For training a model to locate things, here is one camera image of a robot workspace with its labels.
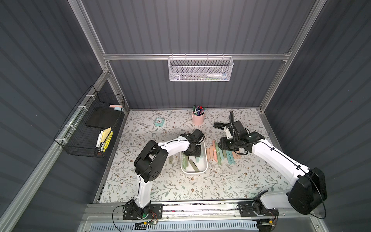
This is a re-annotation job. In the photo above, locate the yellow notepad in basket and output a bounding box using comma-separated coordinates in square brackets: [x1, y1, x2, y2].
[96, 128, 114, 154]

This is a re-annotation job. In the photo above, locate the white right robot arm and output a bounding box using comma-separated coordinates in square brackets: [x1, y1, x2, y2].
[214, 112, 328, 216]

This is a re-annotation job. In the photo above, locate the green sheathed fruit knife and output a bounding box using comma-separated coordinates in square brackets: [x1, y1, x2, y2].
[182, 154, 188, 170]

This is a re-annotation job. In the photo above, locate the black wire side basket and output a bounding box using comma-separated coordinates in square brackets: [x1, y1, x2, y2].
[55, 87, 126, 158]

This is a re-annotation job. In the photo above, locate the black stapler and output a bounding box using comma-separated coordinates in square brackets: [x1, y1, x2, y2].
[213, 122, 227, 130]

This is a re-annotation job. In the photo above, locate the small teal box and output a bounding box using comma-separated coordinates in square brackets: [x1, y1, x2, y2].
[154, 118, 165, 127]

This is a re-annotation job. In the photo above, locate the white oval storage box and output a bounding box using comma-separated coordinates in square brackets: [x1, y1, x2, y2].
[180, 142, 208, 175]

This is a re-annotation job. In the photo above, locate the white tube in basket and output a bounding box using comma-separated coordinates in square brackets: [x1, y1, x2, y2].
[206, 73, 228, 81]

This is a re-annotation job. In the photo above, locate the pink pen cup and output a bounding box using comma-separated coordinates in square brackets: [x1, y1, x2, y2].
[192, 113, 205, 126]

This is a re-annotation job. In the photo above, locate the pink folding fruit knife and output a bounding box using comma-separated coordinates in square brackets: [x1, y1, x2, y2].
[212, 140, 218, 162]

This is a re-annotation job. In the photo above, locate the white wire wall basket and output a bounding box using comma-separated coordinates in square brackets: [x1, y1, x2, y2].
[168, 56, 234, 82]

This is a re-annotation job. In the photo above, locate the black notebook in basket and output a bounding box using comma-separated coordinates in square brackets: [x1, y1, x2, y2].
[86, 107, 121, 129]

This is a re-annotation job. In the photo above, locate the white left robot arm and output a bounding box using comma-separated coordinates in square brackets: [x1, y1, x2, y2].
[123, 129, 205, 220]

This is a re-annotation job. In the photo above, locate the olive green fruit knife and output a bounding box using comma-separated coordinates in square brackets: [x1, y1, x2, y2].
[189, 160, 200, 173]

